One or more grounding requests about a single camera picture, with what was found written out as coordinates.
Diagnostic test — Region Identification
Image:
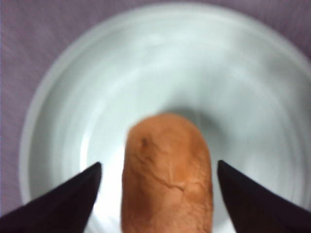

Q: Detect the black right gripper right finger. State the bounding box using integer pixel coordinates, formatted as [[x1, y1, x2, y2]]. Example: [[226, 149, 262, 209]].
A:
[[218, 160, 311, 233]]

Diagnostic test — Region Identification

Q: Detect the green plate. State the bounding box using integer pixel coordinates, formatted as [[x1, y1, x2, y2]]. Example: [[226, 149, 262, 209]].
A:
[[19, 2, 311, 233]]

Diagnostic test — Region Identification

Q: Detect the grey table cloth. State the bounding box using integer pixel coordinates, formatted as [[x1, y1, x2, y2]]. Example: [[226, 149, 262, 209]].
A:
[[0, 0, 311, 214]]

